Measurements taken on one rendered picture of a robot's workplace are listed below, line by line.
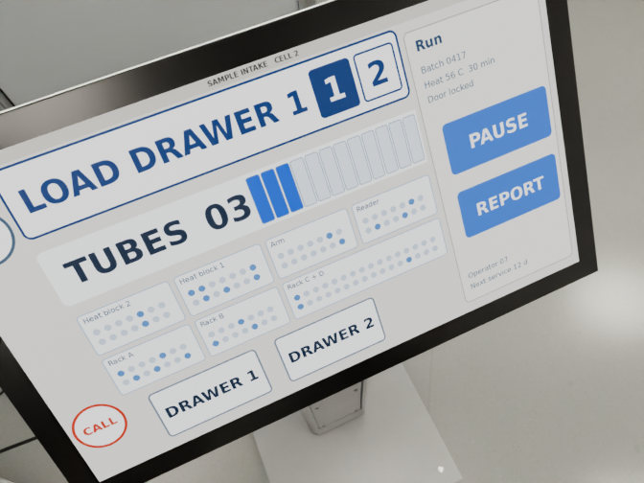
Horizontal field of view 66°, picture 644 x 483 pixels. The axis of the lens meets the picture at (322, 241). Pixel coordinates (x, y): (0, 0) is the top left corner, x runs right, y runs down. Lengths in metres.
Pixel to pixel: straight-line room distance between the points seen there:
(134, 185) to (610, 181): 1.74
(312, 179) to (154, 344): 0.18
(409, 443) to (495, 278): 0.96
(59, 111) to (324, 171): 0.19
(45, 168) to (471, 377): 1.29
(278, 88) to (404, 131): 0.11
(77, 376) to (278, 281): 0.17
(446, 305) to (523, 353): 1.10
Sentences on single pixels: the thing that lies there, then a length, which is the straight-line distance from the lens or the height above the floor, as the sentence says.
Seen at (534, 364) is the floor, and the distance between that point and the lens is 1.56.
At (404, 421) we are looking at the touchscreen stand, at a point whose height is 0.04.
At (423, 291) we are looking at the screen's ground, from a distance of 0.45.
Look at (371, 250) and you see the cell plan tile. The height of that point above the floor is 1.05.
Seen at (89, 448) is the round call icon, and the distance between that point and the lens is 0.47.
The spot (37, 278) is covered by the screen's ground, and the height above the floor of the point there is 1.12.
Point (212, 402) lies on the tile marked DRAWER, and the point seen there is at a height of 1.00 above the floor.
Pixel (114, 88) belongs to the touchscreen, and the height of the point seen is 1.19.
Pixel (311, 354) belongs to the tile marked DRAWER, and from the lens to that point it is 0.44.
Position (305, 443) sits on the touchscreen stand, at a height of 0.04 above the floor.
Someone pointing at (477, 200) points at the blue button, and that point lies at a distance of 0.45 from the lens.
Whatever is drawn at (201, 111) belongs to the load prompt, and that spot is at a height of 1.17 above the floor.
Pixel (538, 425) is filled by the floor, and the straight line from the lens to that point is 1.52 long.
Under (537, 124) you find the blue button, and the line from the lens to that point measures 0.47.
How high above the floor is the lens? 1.42
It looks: 61 degrees down
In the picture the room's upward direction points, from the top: 7 degrees counter-clockwise
